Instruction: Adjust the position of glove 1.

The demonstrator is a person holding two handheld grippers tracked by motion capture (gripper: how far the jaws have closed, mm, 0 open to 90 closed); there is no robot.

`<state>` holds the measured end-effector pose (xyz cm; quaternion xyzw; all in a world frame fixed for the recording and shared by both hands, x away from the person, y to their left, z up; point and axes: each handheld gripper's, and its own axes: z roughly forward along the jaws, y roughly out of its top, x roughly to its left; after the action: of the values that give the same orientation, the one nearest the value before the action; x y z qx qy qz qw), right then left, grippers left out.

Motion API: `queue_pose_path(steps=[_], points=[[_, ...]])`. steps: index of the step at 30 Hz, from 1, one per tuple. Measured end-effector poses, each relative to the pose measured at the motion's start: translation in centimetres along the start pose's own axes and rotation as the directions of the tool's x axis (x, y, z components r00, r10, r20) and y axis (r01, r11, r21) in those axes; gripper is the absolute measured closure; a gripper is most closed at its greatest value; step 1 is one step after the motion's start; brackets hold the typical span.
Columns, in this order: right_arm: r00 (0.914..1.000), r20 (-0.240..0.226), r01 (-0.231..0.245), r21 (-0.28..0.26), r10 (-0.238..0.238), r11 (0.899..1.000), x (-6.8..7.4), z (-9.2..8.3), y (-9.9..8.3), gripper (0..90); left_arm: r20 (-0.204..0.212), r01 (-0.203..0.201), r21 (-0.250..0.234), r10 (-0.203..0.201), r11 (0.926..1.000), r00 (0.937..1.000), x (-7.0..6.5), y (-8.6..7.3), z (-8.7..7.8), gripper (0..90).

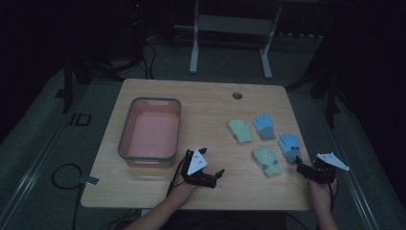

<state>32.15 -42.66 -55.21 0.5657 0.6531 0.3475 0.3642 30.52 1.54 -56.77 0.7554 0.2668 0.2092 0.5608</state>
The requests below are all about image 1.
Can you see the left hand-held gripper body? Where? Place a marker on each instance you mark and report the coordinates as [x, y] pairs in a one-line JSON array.
[[196, 163]]

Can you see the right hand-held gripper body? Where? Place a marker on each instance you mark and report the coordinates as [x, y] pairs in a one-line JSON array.
[[324, 172]]

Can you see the blue glove with face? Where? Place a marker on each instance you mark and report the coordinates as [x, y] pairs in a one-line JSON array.
[[288, 145]]

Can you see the plain blue grey-cuffed glove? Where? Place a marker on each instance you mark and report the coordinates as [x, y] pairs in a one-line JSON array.
[[264, 125]]

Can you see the pink basin with grey rim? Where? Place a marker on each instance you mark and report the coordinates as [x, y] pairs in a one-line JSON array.
[[153, 134]]

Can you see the person's right hand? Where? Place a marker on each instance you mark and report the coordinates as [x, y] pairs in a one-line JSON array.
[[320, 193]]

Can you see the person's left hand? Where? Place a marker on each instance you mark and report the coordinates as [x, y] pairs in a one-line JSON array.
[[183, 190]]

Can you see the green glove with face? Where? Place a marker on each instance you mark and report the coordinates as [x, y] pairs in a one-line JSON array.
[[267, 161]]

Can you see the plain green glove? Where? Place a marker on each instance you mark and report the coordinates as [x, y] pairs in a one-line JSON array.
[[241, 131]]

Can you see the grey table grommet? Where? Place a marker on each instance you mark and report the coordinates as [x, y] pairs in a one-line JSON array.
[[237, 95]]

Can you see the black metal stand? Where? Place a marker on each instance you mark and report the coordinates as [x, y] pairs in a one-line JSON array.
[[325, 89], [95, 68]]

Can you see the small grey adapter box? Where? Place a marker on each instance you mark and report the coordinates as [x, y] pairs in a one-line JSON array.
[[91, 181]]

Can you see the black floor bracket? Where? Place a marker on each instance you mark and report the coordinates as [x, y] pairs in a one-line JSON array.
[[80, 119]]

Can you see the white metal desk frame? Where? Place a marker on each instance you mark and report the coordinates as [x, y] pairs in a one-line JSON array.
[[230, 25]]

